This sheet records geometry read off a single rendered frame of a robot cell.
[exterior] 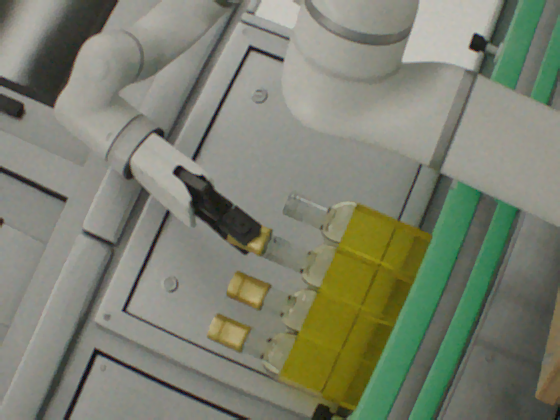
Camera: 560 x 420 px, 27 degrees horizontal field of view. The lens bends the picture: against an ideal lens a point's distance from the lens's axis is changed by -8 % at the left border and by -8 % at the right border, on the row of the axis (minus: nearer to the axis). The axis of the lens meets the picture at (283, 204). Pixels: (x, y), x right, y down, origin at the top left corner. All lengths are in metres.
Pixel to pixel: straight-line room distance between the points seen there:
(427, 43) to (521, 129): 0.73
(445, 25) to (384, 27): 0.78
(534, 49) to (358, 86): 0.60
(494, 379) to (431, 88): 0.42
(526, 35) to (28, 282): 0.75
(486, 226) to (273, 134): 0.40
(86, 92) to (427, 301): 0.48
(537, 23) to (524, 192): 0.60
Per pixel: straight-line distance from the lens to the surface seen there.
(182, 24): 1.54
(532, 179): 1.03
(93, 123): 1.51
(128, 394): 1.63
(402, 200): 1.66
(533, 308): 1.36
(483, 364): 1.34
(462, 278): 1.37
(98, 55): 1.47
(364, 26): 0.98
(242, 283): 1.47
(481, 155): 1.03
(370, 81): 1.03
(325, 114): 1.05
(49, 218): 1.71
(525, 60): 1.58
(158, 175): 1.46
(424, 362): 1.35
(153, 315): 1.61
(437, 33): 1.76
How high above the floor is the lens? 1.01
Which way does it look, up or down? 5 degrees up
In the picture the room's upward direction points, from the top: 67 degrees counter-clockwise
